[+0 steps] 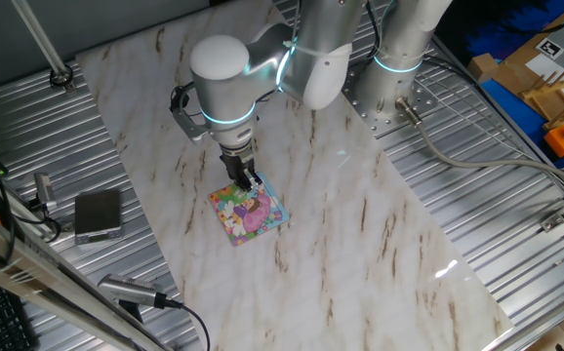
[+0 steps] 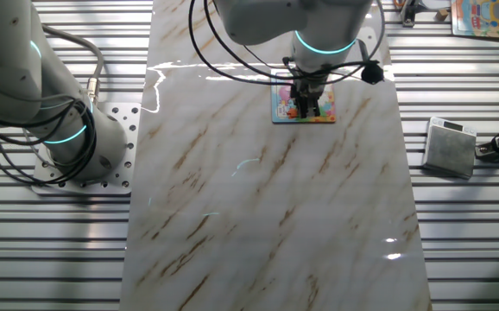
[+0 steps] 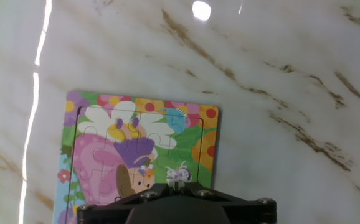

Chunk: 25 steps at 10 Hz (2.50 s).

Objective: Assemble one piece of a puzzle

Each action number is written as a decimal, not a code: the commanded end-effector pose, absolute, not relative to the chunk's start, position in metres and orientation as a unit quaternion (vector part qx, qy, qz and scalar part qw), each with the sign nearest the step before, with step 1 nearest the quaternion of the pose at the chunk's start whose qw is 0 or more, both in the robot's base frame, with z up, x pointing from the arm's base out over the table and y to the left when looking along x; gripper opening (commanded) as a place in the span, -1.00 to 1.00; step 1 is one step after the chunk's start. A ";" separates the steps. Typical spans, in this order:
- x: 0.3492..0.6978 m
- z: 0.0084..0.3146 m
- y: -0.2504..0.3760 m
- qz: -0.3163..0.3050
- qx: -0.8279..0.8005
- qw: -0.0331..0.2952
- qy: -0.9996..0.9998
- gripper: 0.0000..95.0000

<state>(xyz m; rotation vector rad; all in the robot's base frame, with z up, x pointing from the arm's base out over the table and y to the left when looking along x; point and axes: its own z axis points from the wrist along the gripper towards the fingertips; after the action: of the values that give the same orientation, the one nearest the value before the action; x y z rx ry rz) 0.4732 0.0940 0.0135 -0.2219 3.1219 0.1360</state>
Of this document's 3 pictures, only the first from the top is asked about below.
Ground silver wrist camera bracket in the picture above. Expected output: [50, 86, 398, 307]
[170, 107, 211, 145]

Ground wooden block rack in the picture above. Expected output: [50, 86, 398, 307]
[492, 0, 564, 106]

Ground small cardboard box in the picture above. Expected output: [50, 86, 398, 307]
[466, 52, 502, 85]

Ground black white marker tag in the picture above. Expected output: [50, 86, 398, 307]
[534, 36, 564, 61]

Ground small silver camera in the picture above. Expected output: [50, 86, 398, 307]
[32, 172, 59, 212]

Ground dark blue cloth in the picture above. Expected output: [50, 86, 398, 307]
[464, 0, 564, 62]

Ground silver digital scale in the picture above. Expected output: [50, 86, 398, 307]
[73, 188, 125, 248]

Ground black base cable bundle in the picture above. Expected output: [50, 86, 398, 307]
[365, 4, 463, 69]

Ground blue mat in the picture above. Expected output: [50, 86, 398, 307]
[479, 77, 564, 170]

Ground black ribbed camera cable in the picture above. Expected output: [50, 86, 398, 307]
[162, 296, 213, 351]

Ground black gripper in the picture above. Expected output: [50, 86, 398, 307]
[219, 151, 263, 192]

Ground white cable tie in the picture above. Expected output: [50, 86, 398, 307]
[284, 40, 351, 64]

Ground thick grey base cable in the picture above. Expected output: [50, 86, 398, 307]
[394, 96, 564, 199]

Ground ribbed silver camera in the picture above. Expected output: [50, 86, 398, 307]
[97, 273, 169, 309]

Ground black camera stand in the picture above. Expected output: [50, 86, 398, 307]
[117, 297, 145, 324]

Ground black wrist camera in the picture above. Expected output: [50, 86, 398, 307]
[168, 85, 191, 114]

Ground colourful fairy puzzle board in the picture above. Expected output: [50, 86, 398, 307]
[207, 170, 292, 248]

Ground silver camera pole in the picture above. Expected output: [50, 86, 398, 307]
[11, 0, 76, 95]

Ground aluminium frame bar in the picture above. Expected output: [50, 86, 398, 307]
[0, 202, 171, 351]

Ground silver perforated base plate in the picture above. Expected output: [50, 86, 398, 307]
[342, 53, 439, 137]

